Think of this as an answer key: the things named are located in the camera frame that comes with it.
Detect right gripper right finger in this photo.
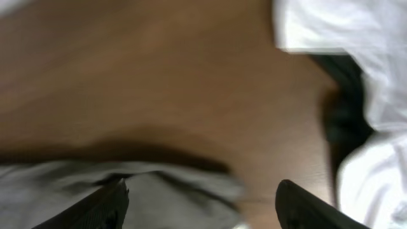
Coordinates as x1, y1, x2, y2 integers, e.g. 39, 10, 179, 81
275, 179, 368, 229

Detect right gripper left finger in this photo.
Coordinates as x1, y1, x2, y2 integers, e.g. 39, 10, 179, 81
33, 179, 129, 229

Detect white shirt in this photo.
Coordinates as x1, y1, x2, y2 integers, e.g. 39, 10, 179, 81
273, 0, 406, 228

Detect dark garment under white shirt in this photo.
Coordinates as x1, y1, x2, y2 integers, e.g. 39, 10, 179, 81
310, 55, 375, 178

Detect grey-green shorts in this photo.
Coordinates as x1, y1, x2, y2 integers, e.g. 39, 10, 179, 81
1, 161, 247, 229

